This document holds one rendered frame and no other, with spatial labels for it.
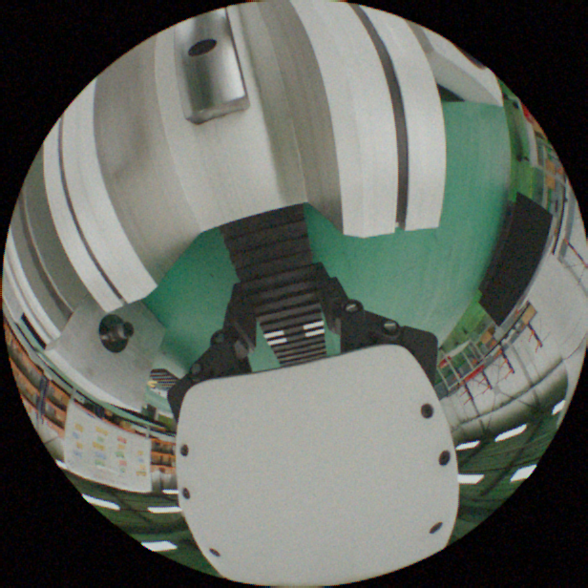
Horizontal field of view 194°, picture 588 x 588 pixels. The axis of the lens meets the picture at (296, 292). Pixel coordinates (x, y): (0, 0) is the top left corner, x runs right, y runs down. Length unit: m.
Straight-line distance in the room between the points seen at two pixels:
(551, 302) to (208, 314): 0.53
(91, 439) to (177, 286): 2.94
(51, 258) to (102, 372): 0.09
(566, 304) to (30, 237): 0.63
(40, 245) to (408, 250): 0.29
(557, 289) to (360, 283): 0.40
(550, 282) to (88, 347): 0.59
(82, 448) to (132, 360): 2.87
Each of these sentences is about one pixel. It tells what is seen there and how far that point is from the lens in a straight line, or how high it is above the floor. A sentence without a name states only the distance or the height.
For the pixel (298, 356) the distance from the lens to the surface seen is 0.18.
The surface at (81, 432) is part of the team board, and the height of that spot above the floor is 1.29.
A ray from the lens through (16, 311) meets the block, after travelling 0.40.
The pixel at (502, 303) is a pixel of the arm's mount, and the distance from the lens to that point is 0.43.
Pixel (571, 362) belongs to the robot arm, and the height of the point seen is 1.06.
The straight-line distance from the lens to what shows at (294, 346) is 0.16.
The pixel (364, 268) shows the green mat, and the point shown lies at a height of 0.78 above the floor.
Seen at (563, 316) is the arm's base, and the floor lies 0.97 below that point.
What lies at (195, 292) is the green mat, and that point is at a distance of 0.16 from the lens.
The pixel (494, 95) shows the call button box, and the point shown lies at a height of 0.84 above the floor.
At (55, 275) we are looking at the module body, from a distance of 0.16.
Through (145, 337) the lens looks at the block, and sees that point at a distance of 0.19.
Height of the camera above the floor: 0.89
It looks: 49 degrees down
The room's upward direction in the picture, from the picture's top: 167 degrees clockwise
